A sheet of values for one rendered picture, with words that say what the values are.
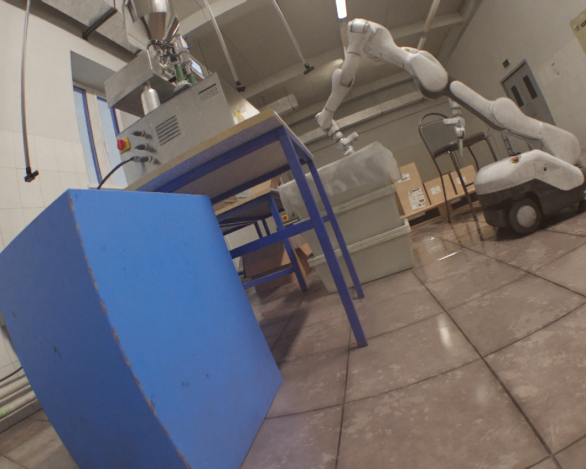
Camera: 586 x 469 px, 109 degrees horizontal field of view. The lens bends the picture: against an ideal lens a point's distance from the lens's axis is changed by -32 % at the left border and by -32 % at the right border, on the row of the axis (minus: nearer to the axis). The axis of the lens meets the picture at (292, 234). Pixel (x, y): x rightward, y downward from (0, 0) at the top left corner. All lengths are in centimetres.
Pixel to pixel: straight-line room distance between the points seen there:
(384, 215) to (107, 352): 145
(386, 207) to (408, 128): 1028
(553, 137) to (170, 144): 178
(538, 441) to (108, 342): 66
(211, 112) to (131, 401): 88
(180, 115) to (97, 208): 66
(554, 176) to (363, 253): 109
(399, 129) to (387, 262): 1026
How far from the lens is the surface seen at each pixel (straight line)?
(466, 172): 361
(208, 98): 110
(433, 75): 173
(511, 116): 175
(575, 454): 52
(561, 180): 164
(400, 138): 1171
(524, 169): 156
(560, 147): 183
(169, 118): 116
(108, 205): 57
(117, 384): 54
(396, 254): 169
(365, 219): 167
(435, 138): 284
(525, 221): 158
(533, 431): 56
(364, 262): 171
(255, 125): 87
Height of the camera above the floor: 41
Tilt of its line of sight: level
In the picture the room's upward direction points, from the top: 21 degrees counter-clockwise
